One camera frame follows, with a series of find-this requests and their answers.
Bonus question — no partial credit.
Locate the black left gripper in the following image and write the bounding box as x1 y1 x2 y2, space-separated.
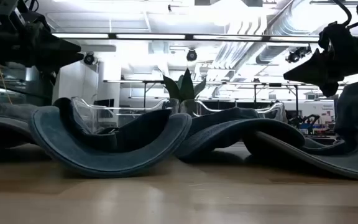
0 22 85 75

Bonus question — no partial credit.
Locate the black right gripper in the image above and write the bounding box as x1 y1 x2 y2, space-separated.
283 21 358 98

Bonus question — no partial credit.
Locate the light grey denim cap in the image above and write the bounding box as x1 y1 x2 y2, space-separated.
244 130 358 182

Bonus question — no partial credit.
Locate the black ceiling spotlight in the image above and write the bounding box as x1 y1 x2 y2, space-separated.
185 48 198 62
83 51 96 66
285 45 313 64

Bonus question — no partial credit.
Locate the white printed sign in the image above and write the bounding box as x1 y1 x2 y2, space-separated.
320 102 335 125

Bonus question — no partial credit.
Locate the black framed glass partition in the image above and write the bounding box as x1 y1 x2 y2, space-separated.
0 58 54 106

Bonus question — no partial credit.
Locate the black computer monitor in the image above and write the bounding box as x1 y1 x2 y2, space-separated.
93 98 115 119

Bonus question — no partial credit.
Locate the long ceiling light bar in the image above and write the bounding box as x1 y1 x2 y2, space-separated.
52 32 358 43

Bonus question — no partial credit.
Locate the green snake plant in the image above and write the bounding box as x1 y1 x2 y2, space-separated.
162 68 207 116

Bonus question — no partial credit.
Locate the yellow hanging cable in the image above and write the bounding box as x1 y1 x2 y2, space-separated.
0 60 14 105

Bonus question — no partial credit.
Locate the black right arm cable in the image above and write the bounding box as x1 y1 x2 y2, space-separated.
333 0 358 30

